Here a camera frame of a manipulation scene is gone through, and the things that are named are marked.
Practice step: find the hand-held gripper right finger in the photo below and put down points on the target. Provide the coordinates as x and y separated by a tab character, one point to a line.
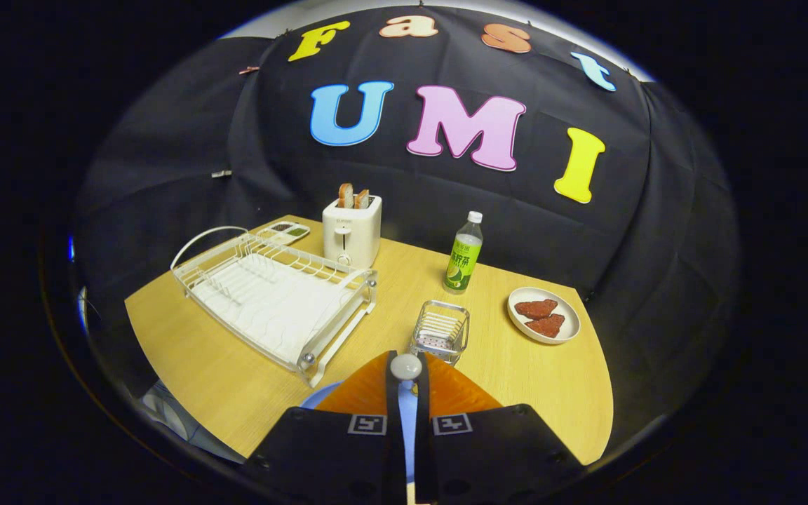
495	456

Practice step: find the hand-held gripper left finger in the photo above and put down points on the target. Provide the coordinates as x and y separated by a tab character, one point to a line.
327	456

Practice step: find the blue plate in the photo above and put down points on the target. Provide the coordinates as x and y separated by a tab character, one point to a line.
320	395

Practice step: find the white plate with meat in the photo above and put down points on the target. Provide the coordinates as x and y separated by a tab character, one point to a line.
516	319

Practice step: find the red meat piece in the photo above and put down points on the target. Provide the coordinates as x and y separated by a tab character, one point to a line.
536	308
548	326

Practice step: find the green label drink bottle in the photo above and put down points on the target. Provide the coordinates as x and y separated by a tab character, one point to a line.
463	259

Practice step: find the white toaster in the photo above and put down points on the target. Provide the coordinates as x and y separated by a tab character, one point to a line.
358	238

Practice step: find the white divided bean tray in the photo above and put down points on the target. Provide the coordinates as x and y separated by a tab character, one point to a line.
285	231

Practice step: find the toast slice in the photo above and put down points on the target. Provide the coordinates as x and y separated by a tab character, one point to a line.
346	196
362	199

